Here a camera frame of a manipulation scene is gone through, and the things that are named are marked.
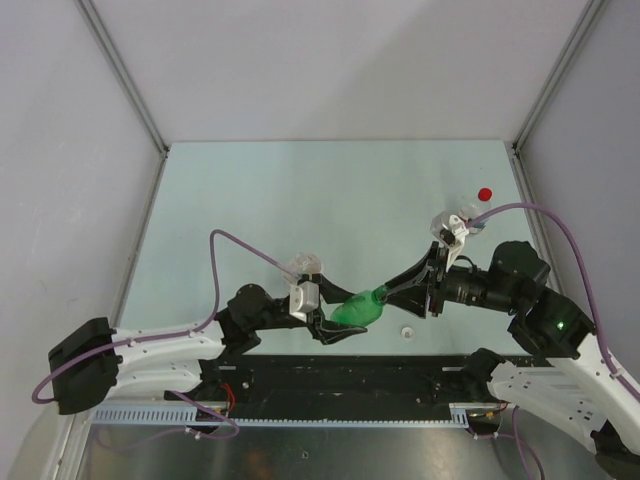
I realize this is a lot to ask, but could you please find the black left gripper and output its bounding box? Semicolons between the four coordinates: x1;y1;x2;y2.
252;273;366;344

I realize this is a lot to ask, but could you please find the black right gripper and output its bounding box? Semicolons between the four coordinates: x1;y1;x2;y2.
378;241;519;318

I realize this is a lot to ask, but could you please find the green plastic bottle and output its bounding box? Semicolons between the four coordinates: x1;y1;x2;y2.
330;290;385;327

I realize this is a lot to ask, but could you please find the clear bottle with orange label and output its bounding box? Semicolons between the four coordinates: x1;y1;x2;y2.
283;252;323;284

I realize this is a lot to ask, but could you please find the clear bottle with red label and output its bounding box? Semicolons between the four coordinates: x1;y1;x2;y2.
458;199;492;234

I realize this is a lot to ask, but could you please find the red bottle cap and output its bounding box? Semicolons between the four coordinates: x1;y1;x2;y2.
478;188;493;202

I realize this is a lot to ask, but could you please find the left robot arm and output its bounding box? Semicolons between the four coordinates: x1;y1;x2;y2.
48;274;367;415

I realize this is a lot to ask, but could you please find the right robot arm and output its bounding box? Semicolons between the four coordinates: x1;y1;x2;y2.
384;241;639;479

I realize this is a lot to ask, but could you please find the white bottle cap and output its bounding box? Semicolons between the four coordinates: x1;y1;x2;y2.
401;327;415;340

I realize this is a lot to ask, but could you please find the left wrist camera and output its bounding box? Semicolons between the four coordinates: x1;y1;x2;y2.
289;281;320;322

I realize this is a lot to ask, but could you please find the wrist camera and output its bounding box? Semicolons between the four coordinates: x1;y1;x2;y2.
289;281;320;322
430;211;470;270

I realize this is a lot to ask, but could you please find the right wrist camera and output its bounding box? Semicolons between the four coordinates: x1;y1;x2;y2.
430;211;470;270

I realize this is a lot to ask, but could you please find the grey slotted cable duct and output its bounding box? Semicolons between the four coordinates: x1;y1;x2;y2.
91;402;469;429

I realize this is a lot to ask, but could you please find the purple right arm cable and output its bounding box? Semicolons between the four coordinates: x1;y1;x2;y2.
467;202;640;396

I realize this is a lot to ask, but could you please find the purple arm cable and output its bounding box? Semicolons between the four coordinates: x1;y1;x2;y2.
31;228;306;405
467;202;640;396

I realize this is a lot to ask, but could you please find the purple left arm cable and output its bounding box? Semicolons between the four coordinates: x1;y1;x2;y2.
31;228;306;405

